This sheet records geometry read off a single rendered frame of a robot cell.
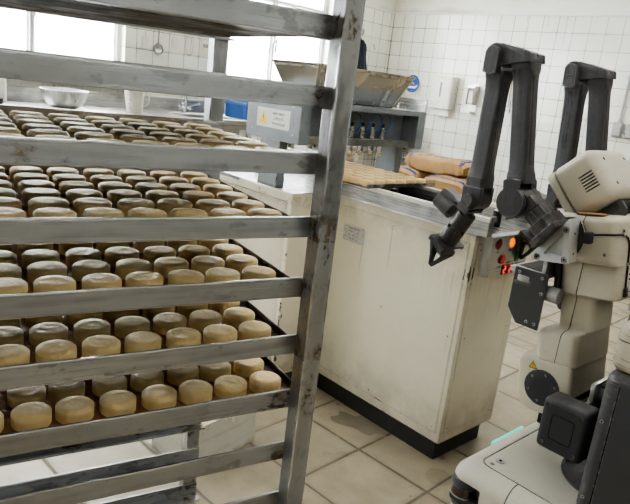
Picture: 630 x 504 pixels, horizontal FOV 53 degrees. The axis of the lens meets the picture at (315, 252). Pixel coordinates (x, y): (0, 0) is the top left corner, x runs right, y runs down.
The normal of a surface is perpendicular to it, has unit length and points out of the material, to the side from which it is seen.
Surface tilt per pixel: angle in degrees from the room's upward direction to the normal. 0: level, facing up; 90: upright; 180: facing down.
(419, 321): 90
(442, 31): 90
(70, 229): 90
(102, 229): 90
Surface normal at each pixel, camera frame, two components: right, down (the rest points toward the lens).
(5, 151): 0.49, 0.28
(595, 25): -0.70, 0.11
